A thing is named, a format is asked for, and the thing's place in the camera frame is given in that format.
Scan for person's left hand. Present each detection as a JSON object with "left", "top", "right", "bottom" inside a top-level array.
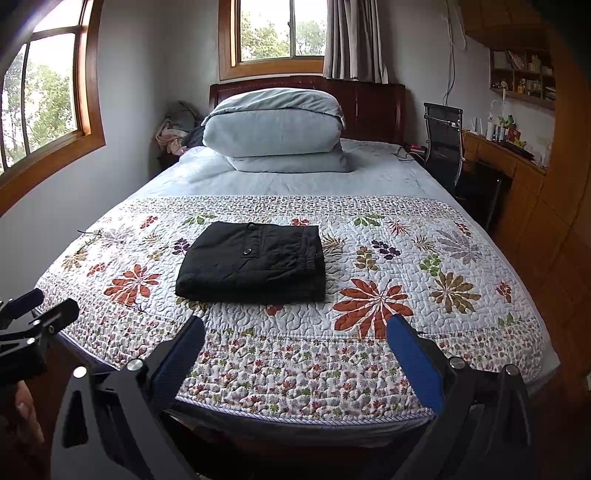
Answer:
[{"left": 0, "top": 382, "right": 46, "bottom": 462}]

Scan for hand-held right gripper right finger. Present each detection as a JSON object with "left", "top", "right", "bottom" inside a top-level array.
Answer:
[{"left": 386, "top": 313, "right": 539, "bottom": 480}]

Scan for floral quilt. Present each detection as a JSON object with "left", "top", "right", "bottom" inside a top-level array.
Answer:
[{"left": 34, "top": 194, "right": 561, "bottom": 422}]

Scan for black pants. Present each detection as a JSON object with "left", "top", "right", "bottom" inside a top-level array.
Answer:
[{"left": 175, "top": 222, "right": 328, "bottom": 304}]

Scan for light blue bedsheet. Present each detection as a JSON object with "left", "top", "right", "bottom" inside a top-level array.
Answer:
[{"left": 131, "top": 137, "right": 462, "bottom": 206}]

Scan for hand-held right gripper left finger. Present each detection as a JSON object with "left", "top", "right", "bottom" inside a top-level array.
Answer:
[{"left": 50, "top": 315, "right": 207, "bottom": 480}]

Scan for white wall cable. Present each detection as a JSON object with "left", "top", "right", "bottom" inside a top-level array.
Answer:
[{"left": 440, "top": 0, "right": 468, "bottom": 108}]

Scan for black cable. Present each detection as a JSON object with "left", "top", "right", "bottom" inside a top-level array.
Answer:
[{"left": 392, "top": 144, "right": 428, "bottom": 163}]

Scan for wooden wall shelf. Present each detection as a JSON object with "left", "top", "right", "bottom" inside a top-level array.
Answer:
[{"left": 489, "top": 46, "right": 557, "bottom": 112}]

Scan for wooden framed window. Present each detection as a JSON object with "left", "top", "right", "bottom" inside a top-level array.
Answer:
[
  {"left": 0, "top": 0, "right": 107, "bottom": 217},
  {"left": 218, "top": 0, "right": 331, "bottom": 82}
]

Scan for light blue folded duvet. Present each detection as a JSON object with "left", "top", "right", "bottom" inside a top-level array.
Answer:
[{"left": 202, "top": 88, "right": 347, "bottom": 158}]

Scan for grey curtain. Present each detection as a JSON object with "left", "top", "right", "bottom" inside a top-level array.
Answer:
[{"left": 322, "top": 0, "right": 389, "bottom": 85}]

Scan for dark wooden headboard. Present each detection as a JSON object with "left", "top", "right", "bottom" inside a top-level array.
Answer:
[{"left": 209, "top": 76, "right": 407, "bottom": 146}]

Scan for wooden wardrobe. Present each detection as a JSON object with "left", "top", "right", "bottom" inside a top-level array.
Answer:
[{"left": 538, "top": 18, "right": 591, "bottom": 333}]

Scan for pile of clothes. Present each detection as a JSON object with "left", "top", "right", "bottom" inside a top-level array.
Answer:
[{"left": 156, "top": 100, "right": 207, "bottom": 155}]

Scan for wooden wall cabinet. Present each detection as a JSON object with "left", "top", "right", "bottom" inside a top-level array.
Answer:
[{"left": 462, "top": 0, "right": 555, "bottom": 52}]

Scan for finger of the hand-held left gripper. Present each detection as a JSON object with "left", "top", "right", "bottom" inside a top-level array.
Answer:
[
  {"left": 0, "top": 289, "right": 45, "bottom": 326},
  {"left": 0, "top": 298, "right": 81, "bottom": 354}
]

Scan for light blue pillow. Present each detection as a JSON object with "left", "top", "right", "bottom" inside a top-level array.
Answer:
[{"left": 225, "top": 150, "right": 354, "bottom": 174}]

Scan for black office chair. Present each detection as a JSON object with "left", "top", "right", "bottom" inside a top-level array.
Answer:
[{"left": 422, "top": 102, "right": 483, "bottom": 204}]

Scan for wooden desk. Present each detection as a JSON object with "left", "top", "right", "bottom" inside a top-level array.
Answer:
[{"left": 462, "top": 131, "right": 549, "bottom": 261}]

